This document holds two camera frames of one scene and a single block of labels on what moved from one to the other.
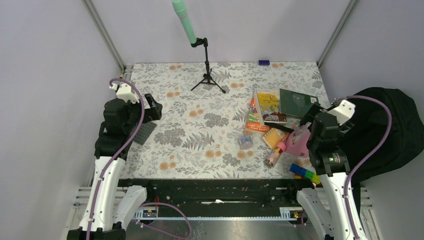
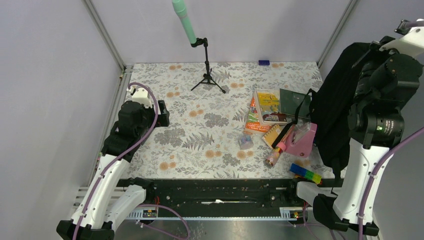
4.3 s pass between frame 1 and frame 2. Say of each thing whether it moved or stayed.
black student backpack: moved
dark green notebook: stayed
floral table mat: stayed
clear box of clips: stayed
